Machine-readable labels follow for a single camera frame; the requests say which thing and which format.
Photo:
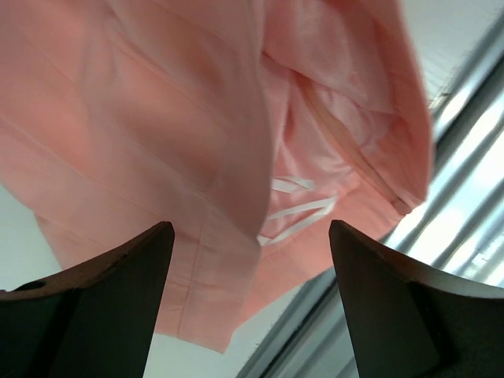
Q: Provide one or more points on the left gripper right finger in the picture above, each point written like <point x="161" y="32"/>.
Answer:
<point x="408" y="319"/>

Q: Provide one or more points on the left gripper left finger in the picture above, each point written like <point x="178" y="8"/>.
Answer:
<point x="95" y="319"/>

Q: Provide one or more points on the salmon pink skirt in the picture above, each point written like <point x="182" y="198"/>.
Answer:
<point x="248" y="125"/>

